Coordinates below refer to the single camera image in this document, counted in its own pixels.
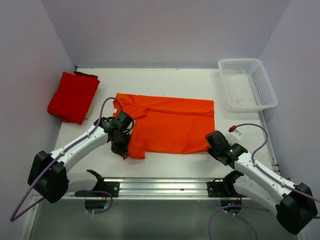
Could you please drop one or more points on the aluminium mounting rail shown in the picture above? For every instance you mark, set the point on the aluminium mounting rail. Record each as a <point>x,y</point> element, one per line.
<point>166,188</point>

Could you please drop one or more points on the white plastic basket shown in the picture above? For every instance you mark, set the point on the white plastic basket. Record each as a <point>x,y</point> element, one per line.
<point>246,84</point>

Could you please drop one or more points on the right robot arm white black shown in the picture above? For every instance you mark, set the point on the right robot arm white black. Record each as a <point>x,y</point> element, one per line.
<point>293,204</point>

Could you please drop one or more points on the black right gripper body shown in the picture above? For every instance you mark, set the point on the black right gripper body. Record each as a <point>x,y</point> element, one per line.
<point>212,151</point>

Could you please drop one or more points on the folded red t shirt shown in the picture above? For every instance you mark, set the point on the folded red t shirt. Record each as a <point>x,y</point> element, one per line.
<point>74,96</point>

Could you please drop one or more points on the orange t shirt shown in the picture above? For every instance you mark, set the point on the orange t shirt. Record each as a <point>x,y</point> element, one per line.
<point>168,125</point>

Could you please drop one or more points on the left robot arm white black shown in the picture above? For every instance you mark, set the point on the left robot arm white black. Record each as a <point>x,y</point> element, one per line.
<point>50,172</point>

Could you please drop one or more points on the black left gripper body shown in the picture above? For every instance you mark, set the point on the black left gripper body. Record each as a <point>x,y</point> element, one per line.
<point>121,145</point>

